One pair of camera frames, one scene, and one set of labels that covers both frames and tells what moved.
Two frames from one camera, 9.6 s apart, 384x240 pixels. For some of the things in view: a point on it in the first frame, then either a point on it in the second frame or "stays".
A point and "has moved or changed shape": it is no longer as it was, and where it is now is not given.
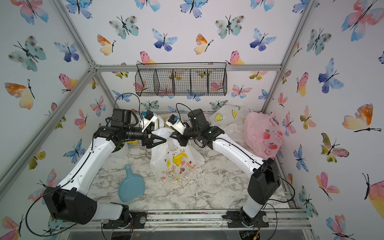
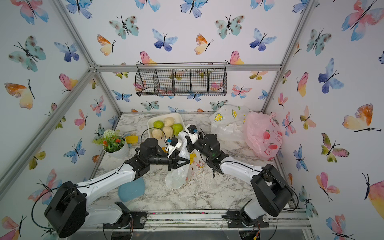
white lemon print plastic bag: x=231 y=119 stays
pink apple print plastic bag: x=263 y=134 stays
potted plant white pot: x=121 y=153 stays
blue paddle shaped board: x=131 y=186 stays
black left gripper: x=146 y=142 to x=172 y=161
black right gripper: x=183 y=143 to x=189 y=144
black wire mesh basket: x=198 y=79 stays
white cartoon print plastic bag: x=171 y=160 has moved or changed shape
